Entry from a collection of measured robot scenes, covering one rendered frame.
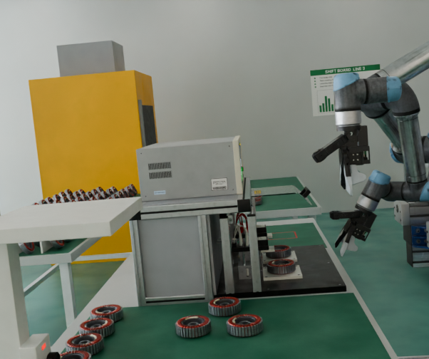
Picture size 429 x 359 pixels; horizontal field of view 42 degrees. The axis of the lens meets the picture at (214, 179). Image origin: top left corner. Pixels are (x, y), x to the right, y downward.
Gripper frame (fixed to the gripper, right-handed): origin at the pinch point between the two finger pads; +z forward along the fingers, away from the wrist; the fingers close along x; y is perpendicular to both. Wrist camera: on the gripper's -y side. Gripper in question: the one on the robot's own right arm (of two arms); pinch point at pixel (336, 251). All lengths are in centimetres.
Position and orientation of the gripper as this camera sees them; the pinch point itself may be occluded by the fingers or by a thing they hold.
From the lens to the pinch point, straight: 227.0
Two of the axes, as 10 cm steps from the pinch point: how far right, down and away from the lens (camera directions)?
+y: 9.1, 4.2, -0.1
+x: 0.6, -1.2, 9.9
